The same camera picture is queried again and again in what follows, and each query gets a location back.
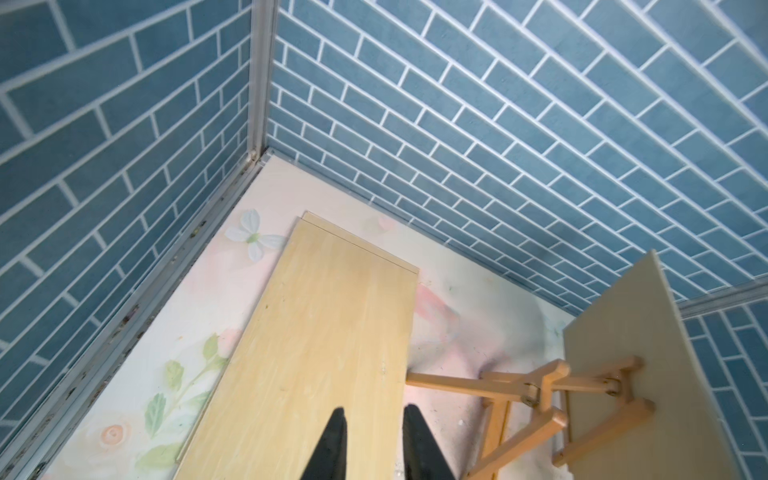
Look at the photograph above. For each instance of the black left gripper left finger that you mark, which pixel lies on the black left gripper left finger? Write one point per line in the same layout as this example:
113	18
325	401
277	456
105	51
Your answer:
329	458

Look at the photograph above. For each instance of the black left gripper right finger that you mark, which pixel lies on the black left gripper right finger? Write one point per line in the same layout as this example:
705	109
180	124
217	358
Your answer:
423	458

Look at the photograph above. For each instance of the wooden easel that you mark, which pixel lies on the wooden easel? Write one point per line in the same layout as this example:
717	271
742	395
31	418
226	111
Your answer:
600	405
499	391

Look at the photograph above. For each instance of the left aluminium corner post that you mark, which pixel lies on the left aluminium corner post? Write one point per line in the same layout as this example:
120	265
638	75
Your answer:
264	17

